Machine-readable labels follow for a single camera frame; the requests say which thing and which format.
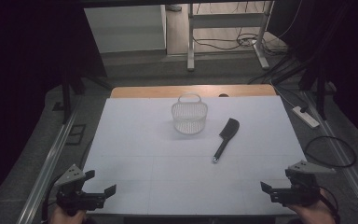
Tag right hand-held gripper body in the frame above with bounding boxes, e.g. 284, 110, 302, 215
268, 160, 337, 207

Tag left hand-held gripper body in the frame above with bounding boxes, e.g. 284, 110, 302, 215
54, 163, 106, 217

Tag black spatula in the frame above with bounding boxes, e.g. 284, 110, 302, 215
212, 118, 241, 164

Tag white plastic basket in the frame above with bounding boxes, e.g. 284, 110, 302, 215
171, 92, 209, 135

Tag person's left hand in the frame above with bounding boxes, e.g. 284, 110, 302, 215
49, 206, 87, 224

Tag person's right hand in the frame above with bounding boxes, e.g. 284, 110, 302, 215
286, 189, 337, 224

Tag white table cover sheet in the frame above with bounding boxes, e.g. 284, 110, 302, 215
83, 95, 308, 217

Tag white power strip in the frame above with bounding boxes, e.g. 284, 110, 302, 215
291, 105, 321, 130

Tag black metal stand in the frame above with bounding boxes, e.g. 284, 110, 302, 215
299, 66, 335, 121
59, 69, 87, 125

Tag left hand-held gripper cable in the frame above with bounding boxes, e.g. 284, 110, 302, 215
40, 172, 64, 224

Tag hand-held gripper cable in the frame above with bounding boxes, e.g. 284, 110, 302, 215
319, 185, 341, 224
40, 172, 64, 224

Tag right hand-held gripper cable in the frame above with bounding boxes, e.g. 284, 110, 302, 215
319, 185, 341, 224

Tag aluminium rail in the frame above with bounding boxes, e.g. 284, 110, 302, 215
302, 91, 358, 224
16, 102, 79, 224

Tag black looped cable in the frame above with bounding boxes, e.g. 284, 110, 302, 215
303, 135, 357, 169

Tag tangled floor cables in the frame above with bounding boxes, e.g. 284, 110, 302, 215
192, 29, 289, 58

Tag grey wall panel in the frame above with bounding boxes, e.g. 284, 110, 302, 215
83, 4, 168, 54

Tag white desk frame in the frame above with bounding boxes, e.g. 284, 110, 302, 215
186, 0, 275, 72

